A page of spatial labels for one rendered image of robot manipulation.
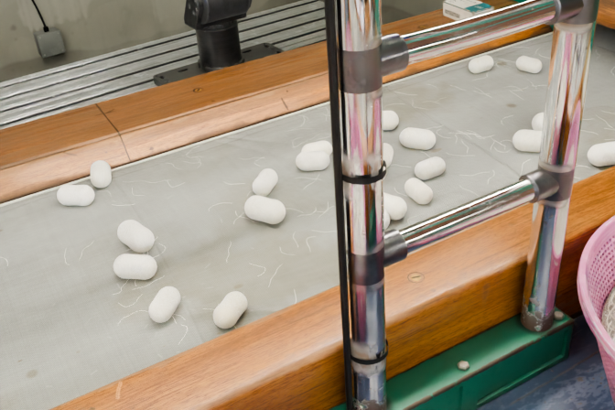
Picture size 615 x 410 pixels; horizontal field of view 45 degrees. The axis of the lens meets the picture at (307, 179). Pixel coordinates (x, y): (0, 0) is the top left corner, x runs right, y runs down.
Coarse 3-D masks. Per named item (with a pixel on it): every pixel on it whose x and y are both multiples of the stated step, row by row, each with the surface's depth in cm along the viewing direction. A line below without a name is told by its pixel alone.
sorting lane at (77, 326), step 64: (448, 64) 90; (512, 64) 89; (256, 128) 79; (320, 128) 78; (448, 128) 76; (512, 128) 75; (128, 192) 69; (192, 192) 69; (320, 192) 67; (384, 192) 67; (448, 192) 66; (0, 256) 62; (64, 256) 61; (192, 256) 60; (256, 256) 60; (320, 256) 59; (0, 320) 55; (64, 320) 54; (128, 320) 54; (192, 320) 54; (0, 384) 49; (64, 384) 49
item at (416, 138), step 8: (408, 128) 72; (416, 128) 72; (400, 136) 73; (408, 136) 72; (416, 136) 72; (424, 136) 71; (432, 136) 72; (408, 144) 72; (416, 144) 72; (424, 144) 71; (432, 144) 72
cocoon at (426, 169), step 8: (424, 160) 68; (432, 160) 67; (440, 160) 68; (416, 168) 67; (424, 168) 67; (432, 168) 67; (440, 168) 67; (416, 176) 68; (424, 176) 67; (432, 176) 67
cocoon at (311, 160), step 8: (304, 152) 70; (312, 152) 70; (320, 152) 70; (296, 160) 70; (304, 160) 70; (312, 160) 69; (320, 160) 69; (328, 160) 70; (304, 168) 70; (312, 168) 70; (320, 168) 70
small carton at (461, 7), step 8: (448, 0) 97; (456, 0) 97; (464, 0) 97; (472, 0) 96; (448, 8) 96; (456, 8) 95; (464, 8) 94; (472, 8) 94; (480, 8) 93; (488, 8) 94; (448, 16) 97; (456, 16) 96; (464, 16) 94
